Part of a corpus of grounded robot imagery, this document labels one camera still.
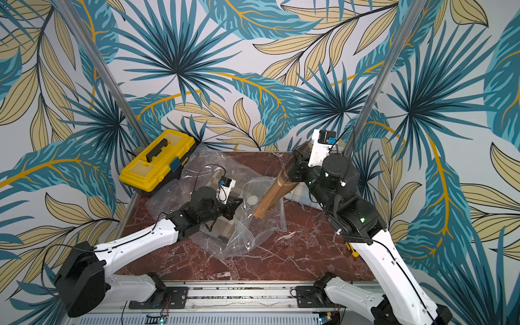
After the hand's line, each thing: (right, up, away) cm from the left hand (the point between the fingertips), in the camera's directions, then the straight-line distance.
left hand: (241, 203), depth 78 cm
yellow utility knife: (+46, -22, +5) cm, 51 cm away
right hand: (+17, +18, -22) cm, 33 cm away
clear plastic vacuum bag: (-9, -16, +7) cm, 20 cm away
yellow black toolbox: (-37, +15, +12) cm, 42 cm away
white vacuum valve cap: (+4, -1, +15) cm, 15 cm away
